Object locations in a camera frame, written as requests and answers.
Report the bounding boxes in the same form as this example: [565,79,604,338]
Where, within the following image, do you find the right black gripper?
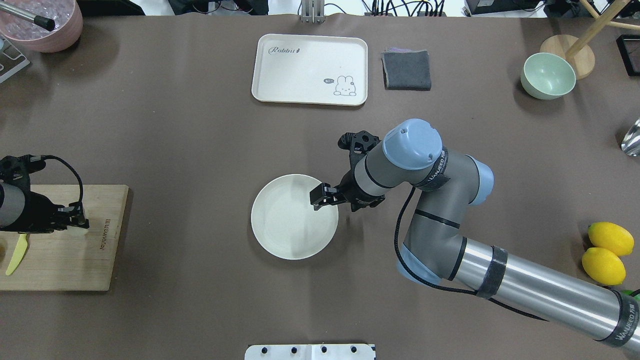
[310,130,386,213]

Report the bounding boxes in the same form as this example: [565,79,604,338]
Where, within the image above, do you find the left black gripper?
[0,155,90,234]

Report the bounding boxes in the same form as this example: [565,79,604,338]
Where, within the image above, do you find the round cream plate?
[250,174,339,260]

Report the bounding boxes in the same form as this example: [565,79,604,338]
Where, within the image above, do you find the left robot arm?
[0,154,90,234]

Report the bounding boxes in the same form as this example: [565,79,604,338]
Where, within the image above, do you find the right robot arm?
[310,118,640,354]

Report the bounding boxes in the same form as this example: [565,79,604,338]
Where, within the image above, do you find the cream rabbit tray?
[251,33,369,107]

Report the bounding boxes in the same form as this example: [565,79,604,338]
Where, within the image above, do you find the wooden cutting board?
[0,184,130,291]

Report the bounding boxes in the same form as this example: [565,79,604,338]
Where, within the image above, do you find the yellow plastic knife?
[5,233,30,276]

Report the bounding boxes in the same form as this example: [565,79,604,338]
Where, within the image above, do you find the grey folded cloth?
[381,48,432,91]

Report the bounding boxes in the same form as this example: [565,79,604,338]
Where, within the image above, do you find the metal muddler stick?
[0,0,56,32]

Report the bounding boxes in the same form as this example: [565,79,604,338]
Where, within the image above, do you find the pink bowl with ice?
[0,0,83,53]

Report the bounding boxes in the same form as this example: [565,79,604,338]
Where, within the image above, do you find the mint green bowl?
[519,52,578,100]

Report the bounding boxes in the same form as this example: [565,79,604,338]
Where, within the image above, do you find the yellow lemon far end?
[587,221,634,256]

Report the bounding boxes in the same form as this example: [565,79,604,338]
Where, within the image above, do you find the yellow lemon near lime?
[581,247,627,286]

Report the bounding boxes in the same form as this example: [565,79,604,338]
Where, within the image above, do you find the wooden mug tree stand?
[539,0,639,80]

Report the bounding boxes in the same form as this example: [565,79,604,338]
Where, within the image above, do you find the metal ice scoop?
[620,118,640,157]

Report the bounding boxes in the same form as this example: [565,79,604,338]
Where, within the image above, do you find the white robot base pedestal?
[244,343,377,360]

